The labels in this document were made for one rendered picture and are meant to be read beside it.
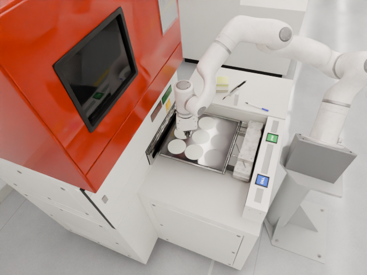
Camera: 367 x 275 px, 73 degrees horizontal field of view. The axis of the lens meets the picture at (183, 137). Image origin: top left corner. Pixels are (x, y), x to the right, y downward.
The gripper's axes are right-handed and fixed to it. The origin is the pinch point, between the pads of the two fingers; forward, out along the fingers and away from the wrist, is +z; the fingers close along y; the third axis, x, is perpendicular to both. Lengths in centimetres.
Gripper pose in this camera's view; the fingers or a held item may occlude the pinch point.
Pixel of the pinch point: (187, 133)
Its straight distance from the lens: 128.7
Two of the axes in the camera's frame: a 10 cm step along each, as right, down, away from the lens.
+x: -1.0, -7.7, 6.3
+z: 0.6, 6.2, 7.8
